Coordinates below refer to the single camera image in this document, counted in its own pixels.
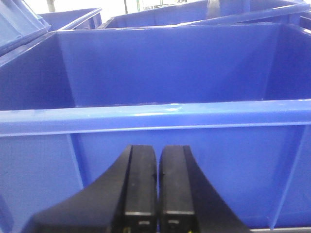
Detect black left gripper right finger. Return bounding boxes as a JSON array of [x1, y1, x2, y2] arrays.
[[159, 145, 250, 233]]

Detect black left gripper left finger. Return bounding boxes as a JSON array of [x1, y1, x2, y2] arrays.
[[22, 145, 157, 233]]

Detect blue plastic bin left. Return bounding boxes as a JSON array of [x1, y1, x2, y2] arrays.
[[0, 23, 311, 233]]

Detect blue bin back left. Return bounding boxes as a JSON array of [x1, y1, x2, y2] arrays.
[[39, 8, 102, 31]]

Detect blue bin behind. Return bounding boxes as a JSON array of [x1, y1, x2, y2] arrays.
[[99, 0, 311, 29]]

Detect blue bin upper left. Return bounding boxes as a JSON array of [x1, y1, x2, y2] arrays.
[[0, 0, 52, 66]]

